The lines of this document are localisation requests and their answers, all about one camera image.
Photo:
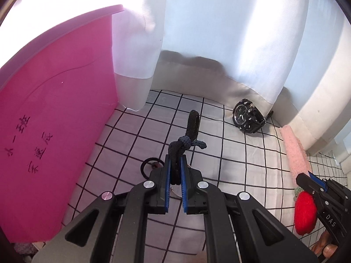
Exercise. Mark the pink strawberry plush headband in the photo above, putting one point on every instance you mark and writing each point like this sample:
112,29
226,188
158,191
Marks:
294,153

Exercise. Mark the white curtain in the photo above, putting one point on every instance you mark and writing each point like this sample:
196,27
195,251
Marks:
219,33

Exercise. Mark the pink plastic bin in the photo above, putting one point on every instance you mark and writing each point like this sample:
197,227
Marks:
54,142

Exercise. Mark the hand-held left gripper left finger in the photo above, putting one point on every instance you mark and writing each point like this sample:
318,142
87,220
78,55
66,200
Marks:
167,186

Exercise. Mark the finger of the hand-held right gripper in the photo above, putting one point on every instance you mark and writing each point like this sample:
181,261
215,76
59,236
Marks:
307,183
318,181

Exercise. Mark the person's right hand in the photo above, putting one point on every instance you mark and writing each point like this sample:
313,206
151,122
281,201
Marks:
325,248

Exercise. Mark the black wrist watch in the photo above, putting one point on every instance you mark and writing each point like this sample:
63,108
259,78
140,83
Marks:
244,116

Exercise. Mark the white black checked cloth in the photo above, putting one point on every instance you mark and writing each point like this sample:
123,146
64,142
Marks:
233,164

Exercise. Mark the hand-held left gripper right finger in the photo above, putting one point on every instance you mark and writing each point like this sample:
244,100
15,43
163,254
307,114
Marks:
184,186

